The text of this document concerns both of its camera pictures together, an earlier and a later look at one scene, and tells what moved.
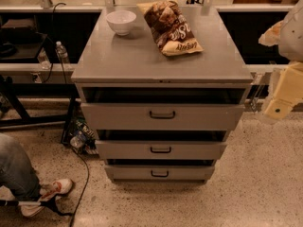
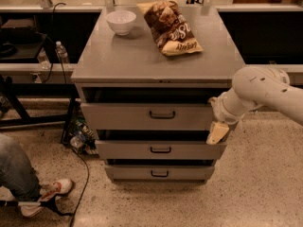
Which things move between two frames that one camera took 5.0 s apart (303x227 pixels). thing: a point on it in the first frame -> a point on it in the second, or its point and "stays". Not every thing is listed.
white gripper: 293,40 -> 222,112
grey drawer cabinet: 161,84 stays
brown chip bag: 169,27 stays
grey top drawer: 162,116 stays
